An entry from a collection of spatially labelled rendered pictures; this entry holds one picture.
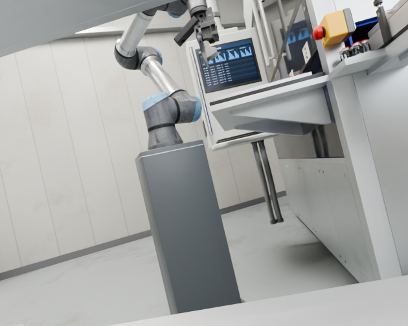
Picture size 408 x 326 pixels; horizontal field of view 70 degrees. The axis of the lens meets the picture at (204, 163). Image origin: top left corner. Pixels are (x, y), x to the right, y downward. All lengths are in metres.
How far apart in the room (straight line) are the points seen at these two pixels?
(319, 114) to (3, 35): 0.97
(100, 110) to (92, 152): 0.56
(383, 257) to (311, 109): 0.53
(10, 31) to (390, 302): 0.39
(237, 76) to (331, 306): 1.90
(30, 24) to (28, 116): 3.74
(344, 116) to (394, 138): 0.16
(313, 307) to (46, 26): 0.34
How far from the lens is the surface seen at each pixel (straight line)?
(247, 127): 1.59
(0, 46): 0.38
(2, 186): 4.03
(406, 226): 1.12
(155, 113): 1.20
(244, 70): 2.10
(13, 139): 4.05
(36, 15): 0.33
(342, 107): 1.04
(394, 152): 1.09
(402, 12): 0.89
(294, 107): 1.11
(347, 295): 0.28
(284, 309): 0.27
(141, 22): 1.34
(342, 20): 1.02
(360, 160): 1.05
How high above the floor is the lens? 0.67
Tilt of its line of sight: 1 degrees up
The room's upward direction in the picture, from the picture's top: 13 degrees counter-clockwise
